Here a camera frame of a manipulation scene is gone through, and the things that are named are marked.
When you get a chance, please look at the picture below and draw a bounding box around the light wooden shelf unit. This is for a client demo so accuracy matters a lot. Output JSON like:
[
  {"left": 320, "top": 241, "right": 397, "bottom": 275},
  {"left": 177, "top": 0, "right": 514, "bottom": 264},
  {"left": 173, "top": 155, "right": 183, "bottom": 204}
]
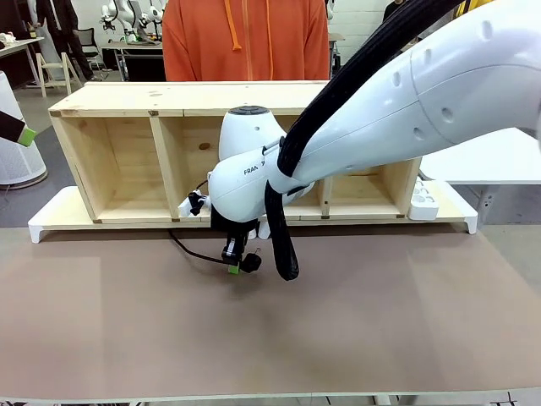
[{"left": 47, "top": 80, "right": 424, "bottom": 225}]

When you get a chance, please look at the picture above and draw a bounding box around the person in orange hoodie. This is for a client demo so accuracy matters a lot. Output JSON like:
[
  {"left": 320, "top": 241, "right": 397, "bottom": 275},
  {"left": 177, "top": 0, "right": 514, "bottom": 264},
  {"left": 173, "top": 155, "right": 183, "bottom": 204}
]
[{"left": 161, "top": 0, "right": 331, "bottom": 82}]

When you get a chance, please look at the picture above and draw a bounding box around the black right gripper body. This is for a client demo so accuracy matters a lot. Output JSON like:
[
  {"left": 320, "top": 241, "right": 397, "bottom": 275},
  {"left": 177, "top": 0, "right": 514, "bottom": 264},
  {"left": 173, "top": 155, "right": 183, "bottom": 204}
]
[{"left": 210, "top": 208, "right": 257, "bottom": 251}]

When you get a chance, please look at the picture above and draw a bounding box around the white wooden step stool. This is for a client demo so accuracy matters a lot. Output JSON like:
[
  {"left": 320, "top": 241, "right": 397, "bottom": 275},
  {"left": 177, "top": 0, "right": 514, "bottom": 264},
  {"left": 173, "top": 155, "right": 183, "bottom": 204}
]
[{"left": 36, "top": 52, "right": 84, "bottom": 97}]

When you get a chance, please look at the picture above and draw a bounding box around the black office chair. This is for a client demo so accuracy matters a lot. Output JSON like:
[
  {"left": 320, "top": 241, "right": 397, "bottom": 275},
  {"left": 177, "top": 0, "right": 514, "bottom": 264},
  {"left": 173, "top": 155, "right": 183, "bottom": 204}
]
[{"left": 75, "top": 27, "right": 107, "bottom": 73}]

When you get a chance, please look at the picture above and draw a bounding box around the black braided cable sleeve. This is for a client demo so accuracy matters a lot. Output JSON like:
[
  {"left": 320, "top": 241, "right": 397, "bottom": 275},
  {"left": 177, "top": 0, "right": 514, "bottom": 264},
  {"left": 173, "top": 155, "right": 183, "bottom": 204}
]
[{"left": 264, "top": 0, "right": 462, "bottom": 283}]

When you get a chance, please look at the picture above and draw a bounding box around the grey background table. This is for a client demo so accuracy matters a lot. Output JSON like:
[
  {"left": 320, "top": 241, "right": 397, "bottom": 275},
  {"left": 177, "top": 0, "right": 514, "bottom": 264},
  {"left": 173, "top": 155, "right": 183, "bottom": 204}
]
[{"left": 0, "top": 36, "right": 46, "bottom": 85}]

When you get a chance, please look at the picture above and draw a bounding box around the white power strip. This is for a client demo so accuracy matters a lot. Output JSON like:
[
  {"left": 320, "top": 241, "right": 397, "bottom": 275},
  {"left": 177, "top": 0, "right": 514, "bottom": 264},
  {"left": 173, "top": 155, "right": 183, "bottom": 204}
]
[{"left": 407, "top": 177, "right": 440, "bottom": 222}]

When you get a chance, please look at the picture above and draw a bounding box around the black power cable with plug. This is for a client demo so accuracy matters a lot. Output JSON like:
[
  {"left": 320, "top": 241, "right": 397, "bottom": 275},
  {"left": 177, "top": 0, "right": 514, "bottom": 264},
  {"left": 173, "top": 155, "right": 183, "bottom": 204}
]
[{"left": 167, "top": 229, "right": 265, "bottom": 275}]

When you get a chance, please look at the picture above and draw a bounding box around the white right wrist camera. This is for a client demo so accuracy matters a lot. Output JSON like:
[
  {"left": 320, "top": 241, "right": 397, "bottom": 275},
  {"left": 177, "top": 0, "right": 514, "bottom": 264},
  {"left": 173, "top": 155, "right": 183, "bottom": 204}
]
[{"left": 178, "top": 189, "right": 212, "bottom": 221}]

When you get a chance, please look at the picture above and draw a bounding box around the table with black skirt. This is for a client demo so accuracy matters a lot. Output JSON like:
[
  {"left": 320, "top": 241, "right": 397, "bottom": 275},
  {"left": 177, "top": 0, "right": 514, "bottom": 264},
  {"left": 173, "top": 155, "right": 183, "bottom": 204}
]
[{"left": 101, "top": 40, "right": 166, "bottom": 81}]

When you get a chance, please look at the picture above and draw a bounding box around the person in black clothes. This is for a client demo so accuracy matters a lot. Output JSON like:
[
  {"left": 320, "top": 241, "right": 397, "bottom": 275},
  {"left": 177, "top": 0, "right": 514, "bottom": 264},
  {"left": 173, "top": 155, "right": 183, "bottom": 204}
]
[{"left": 36, "top": 0, "right": 96, "bottom": 81}]

